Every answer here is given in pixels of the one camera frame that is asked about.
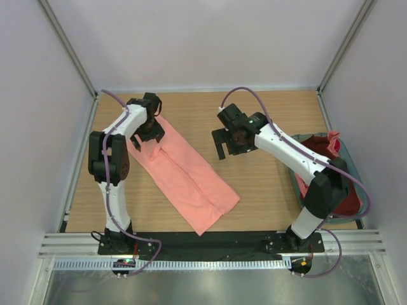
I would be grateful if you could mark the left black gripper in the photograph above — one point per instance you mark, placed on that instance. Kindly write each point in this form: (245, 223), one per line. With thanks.
(156, 133)

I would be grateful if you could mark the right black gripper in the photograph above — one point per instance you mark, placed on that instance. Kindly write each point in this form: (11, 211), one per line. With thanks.
(222, 136)

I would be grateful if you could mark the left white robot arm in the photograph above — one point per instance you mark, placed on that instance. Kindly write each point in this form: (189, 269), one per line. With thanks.
(109, 164)

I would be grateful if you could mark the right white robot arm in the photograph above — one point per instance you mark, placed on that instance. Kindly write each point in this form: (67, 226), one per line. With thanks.
(325, 178)

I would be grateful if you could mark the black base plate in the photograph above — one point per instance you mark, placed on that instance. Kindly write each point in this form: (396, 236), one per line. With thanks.
(224, 243)

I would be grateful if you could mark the white slotted cable duct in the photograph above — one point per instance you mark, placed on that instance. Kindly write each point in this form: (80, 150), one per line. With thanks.
(128, 265)

